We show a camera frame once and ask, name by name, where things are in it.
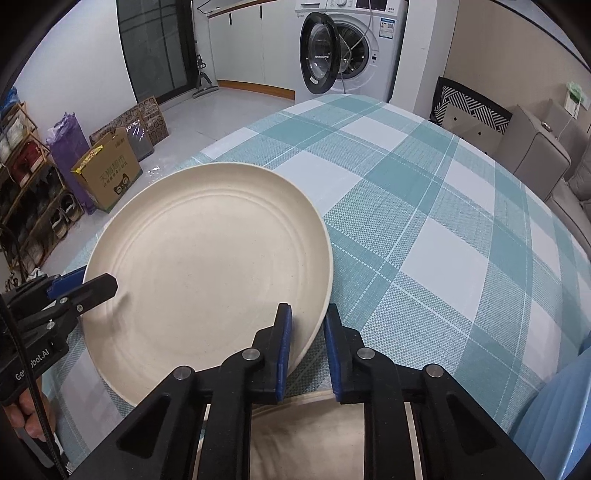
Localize white power strip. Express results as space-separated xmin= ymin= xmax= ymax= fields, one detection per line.
xmin=564 ymin=82 xmax=589 ymax=112

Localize dark glass door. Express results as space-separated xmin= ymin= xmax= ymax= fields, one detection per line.
xmin=115 ymin=0 xmax=190 ymax=104

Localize blue shoes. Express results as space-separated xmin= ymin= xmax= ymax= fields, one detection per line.
xmin=0 ymin=88 xmax=19 ymax=118

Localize teal checkered tablecloth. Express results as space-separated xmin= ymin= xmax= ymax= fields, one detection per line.
xmin=41 ymin=93 xmax=591 ymax=467

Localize blue bowl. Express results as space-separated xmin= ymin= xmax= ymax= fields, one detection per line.
xmin=508 ymin=342 xmax=591 ymax=480

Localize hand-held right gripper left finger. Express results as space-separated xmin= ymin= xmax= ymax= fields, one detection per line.
xmin=76 ymin=302 xmax=294 ymax=480

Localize purple bag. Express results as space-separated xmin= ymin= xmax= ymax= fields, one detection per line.
xmin=46 ymin=111 xmax=98 ymax=215

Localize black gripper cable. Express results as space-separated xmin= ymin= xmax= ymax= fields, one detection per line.
xmin=0 ymin=295 xmax=68 ymax=478

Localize cream plate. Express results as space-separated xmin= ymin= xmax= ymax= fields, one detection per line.
xmin=194 ymin=390 xmax=423 ymax=480
xmin=82 ymin=161 xmax=334 ymax=408

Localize white washing machine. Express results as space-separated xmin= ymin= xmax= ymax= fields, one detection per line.
xmin=294 ymin=0 xmax=409 ymax=103

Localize cardboard box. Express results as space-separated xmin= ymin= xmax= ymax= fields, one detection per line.
xmin=71 ymin=127 xmax=144 ymax=213

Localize brown patterned boards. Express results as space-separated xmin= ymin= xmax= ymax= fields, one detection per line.
xmin=90 ymin=96 xmax=171 ymax=162

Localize person's left hand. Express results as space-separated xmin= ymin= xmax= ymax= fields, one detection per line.
xmin=4 ymin=376 xmax=56 ymax=441

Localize grey sofa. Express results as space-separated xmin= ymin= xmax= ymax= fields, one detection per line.
xmin=496 ymin=99 xmax=591 ymax=208

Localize stick vacuum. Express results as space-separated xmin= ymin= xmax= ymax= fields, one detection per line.
xmin=191 ymin=39 xmax=220 ymax=100

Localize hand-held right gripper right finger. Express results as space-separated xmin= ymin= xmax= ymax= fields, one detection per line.
xmin=323 ymin=305 xmax=546 ymax=480

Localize white lower kitchen cabinets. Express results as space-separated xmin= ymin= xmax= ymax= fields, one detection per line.
xmin=203 ymin=0 xmax=303 ymax=100

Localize red shoes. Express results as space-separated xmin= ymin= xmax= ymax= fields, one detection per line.
xmin=11 ymin=143 xmax=42 ymax=185

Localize wooden shoe rack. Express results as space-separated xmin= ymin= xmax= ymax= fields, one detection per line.
xmin=0 ymin=102 xmax=86 ymax=278

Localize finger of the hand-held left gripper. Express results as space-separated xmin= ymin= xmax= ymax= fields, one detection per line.
xmin=50 ymin=272 xmax=119 ymax=320
xmin=46 ymin=265 xmax=86 ymax=300

